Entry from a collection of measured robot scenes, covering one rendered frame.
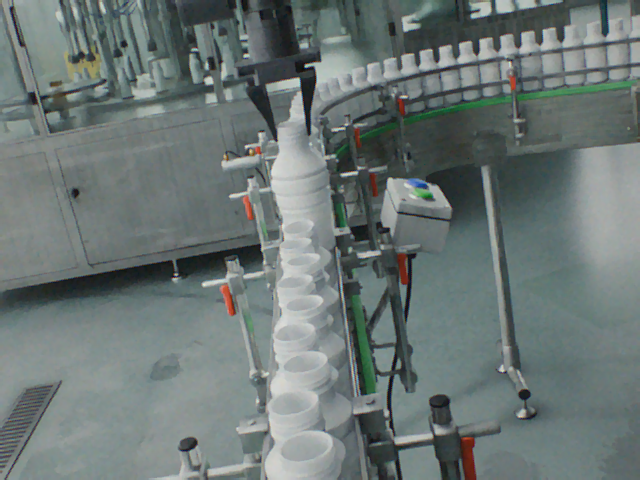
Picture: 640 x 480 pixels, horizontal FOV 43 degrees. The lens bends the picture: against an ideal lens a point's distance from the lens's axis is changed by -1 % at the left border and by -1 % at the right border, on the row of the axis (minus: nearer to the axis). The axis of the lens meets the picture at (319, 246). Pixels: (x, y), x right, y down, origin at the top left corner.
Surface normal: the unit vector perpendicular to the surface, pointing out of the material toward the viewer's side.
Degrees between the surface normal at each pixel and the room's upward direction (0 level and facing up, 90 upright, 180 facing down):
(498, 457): 0
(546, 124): 90
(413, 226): 90
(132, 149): 90
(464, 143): 90
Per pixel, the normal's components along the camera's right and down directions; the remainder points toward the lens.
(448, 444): 0.02, 0.33
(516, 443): -0.18, -0.93
